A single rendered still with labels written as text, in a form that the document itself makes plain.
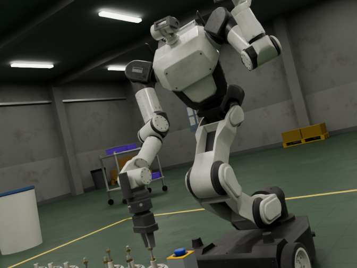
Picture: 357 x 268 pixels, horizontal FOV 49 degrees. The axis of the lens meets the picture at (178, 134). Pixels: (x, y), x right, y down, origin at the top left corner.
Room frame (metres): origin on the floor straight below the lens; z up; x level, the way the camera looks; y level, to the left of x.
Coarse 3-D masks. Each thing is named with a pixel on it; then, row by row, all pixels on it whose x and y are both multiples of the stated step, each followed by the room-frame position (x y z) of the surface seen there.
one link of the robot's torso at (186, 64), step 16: (176, 32) 1.79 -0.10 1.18; (192, 32) 1.64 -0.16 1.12; (208, 32) 1.62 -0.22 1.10; (160, 48) 1.73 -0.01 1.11; (176, 48) 1.61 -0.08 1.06; (192, 48) 1.58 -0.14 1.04; (208, 48) 1.59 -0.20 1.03; (160, 64) 1.62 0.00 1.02; (176, 64) 1.60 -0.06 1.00; (192, 64) 1.60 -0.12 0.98; (208, 64) 1.60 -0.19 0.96; (160, 80) 1.68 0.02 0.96; (176, 80) 1.64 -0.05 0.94; (192, 80) 1.64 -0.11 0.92; (208, 80) 1.65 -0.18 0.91; (224, 80) 1.70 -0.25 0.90; (192, 96) 1.69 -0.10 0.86; (208, 96) 1.70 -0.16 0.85
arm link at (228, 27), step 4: (228, 12) 1.57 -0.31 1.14; (232, 16) 1.58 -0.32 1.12; (228, 20) 1.57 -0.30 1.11; (232, 20) 1.55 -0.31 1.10; (228, 24) 1.55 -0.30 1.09; (232, 24) 1.54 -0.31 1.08; (236, 24) 1.53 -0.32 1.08; (224, 28) 1.58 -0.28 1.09; (228, 28) 1.54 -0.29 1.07; (228, 32) 1.54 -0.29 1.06
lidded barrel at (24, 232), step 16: (16, 192) 4.22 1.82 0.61; (32, 192) 4.40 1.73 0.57; (0, 208) 4.17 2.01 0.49; (16, 208) 4.21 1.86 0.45; (32, 208) 4.35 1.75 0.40; (0, 224) 4.19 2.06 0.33; (16, 224) 4.20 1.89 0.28; (32, 224) 4.32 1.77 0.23; (0, 240) 4.23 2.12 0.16; (16, 240) 4.20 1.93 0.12; (32, 240) 4.29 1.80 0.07
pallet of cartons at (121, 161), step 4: (128, 156) 13.87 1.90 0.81; (132, 156) 14.09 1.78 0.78; (120, 160) 13.92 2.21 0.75; (124, 160) 13.84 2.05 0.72; (128, 160) 13.82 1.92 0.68; (120, 164) 13.94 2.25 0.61; (124, 164) 13.86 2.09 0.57; (120, 168) 13.17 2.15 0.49; (112, 172) 13.35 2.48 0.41; (116, 172) 13.27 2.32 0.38; (112, 176) 13.37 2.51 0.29; (116, 176) 13.29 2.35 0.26; (112, 180) 13.33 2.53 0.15; (116, 180) 13.26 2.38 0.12; (112, 184) 13.35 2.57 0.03
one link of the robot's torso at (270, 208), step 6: (264, 198) 1.95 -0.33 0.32; (270, 198) 1.89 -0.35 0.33; (276, 198) 1.92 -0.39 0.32; (264, 204) 1.82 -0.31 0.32; (270, 204) 1.85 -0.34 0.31; (276, 204) 1.90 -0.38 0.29; (264, 210) 1.80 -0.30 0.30; (270, 210) 1.84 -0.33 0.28; (276, 210) 1.89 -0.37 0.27; (264, 216) 1.80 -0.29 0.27; (270, 216) 1.83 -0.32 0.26; (276, 216) 1.90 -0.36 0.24; (264, 222) 1.80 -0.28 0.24; (270, 222) 1.84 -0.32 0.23
